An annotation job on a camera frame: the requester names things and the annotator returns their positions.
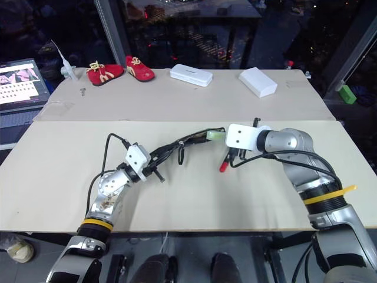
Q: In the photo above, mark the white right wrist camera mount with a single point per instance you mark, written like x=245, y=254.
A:
x=240, y=137

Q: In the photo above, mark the beige crumpled bag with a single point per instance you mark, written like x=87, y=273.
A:
x=20, y=250

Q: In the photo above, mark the red shoe with yellow laces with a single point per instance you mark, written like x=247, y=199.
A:
x=104, y=73
x=140, y=69

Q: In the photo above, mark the pale green highlighter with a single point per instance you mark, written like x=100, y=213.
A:
x=215, y=135

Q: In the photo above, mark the grey metal pillar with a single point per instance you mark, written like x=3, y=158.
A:
x=113, y=32

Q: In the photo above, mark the red marker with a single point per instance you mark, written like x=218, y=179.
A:
x=224, y=165

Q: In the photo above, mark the green block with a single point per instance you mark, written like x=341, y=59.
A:
x=347, y=94

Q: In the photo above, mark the small red capped object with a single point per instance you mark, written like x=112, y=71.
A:
x=290, y=64

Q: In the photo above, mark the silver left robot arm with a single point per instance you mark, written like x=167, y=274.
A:
x=103, y=193

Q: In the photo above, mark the laptop with lit screen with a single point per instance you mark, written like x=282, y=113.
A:
x=20, y=82

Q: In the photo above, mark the grey slanted metal post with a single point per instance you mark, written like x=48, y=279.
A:
x=350, y=50

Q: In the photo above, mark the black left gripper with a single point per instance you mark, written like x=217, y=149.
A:
x=150, y=171

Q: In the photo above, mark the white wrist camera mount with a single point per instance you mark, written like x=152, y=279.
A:
x=240, y=137
x=136, y=157

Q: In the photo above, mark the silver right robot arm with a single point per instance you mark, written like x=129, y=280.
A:
x=306, y=165

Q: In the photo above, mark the white rectangular box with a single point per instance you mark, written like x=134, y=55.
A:
x=258, y=82

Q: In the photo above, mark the white rounded flat case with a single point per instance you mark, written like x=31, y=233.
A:
x=191, y=75

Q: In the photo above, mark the small metal screw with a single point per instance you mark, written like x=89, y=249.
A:
x=82, y=90

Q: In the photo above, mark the clear tape strip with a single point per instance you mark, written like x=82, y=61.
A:
x=60, y=106

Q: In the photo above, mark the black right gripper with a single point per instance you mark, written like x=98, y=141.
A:
x=240, y=154

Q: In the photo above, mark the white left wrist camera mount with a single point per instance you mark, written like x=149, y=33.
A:
x=136, y=157

